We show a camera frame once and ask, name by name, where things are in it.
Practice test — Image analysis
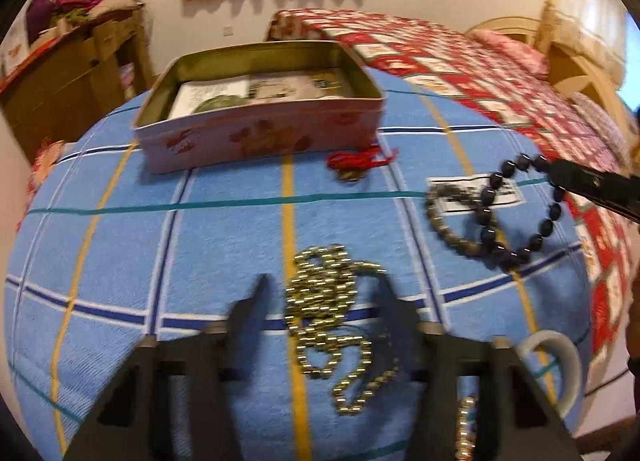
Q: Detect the flat red box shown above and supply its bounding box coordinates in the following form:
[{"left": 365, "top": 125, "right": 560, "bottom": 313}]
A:
[{"left": 0, "top": 34, "right": 67, "bottom": 92}]

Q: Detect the pale jade bangle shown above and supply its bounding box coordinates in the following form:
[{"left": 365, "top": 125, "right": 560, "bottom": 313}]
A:
[{"left": 514, "top": 330, "right": 584, "bottom": 420}]

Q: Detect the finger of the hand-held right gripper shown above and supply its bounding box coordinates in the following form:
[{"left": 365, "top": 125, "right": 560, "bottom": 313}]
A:
[{"left": 547, "top": 158, "right": 640, "bottom": 224}]

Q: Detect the cream arched headboard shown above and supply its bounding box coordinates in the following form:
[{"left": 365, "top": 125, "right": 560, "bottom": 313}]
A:
[{"left": 464, "top": 16, "right": 637, "bottom": 142}]

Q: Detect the pink pillow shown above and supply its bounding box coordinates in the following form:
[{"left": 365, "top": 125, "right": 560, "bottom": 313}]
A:
[{"left": 469, "top": 29, "right": 552, "bottom": 80}]

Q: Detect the bed with red patchwork quilt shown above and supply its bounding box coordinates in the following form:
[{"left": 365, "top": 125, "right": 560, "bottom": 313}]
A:
[{"left": 264, "top": 8, "right": 640, "bottom": 393}]

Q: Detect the gold bead necklace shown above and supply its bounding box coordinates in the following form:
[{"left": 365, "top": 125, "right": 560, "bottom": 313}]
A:
[{"left": 283, "top": 243, "right": 402, "bottom": 418}]

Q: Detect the patterned pillow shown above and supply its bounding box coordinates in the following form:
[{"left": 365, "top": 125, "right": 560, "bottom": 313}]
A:
[{"left": 569, "top": 91, "right": 632, "bottom": 168}]

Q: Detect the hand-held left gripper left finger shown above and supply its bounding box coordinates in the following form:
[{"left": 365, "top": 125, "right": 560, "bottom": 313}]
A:
[{"left": 62, "top": 274, "right": 272, "bottom": 461}]

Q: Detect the white printed carton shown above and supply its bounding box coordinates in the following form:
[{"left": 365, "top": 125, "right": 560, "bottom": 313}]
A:
[{"left": 0, "top": 30, "right": 27, "bottom": 78}]

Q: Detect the grey bead bracelet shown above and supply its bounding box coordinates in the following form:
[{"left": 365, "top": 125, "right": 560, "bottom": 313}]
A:
[{"left": 424, "top": 183, "right": 502, "bottom": 260}]

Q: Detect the printed paper sheet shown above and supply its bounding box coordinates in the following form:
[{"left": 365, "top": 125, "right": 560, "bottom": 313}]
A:
[{"left": 167, "top": 71, "right": 347, "bottom": 120}]

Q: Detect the pink floral tin box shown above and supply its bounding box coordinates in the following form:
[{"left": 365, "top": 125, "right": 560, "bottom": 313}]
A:
[{"left": 132, "top": 40, "right": 387, "bottom": 175}]

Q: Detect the heap of clothes on cabinet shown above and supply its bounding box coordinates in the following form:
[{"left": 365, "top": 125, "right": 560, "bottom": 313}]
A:
[{"left": 25, "top": 0, "right": 109, "bottom": 42}]

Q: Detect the dark bead bracelet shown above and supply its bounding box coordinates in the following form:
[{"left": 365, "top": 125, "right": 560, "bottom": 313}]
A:
[{"left": 478, "top": 153, "right": 566, "bottom": 272}]

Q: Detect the beige side curtain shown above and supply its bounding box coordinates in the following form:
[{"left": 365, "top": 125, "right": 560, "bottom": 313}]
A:
[{"left": 537, "top": 0, "right": 629, "bottom": 88}]

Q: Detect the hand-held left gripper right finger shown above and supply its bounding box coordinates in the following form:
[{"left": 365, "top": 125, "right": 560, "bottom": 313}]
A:
[{"left": 381, "top": 273, "right": 584, "bottom": 461}]

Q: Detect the red tassel knot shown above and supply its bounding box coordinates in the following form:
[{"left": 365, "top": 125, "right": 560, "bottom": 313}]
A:
[{"left": 325, "top": 146, "right": 399, "bottom": 182}]

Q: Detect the brown wooden cabinet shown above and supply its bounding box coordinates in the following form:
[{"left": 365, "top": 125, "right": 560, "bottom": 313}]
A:
[{"left": 0, "top": 3, "right": 156, "bottom": 162}]

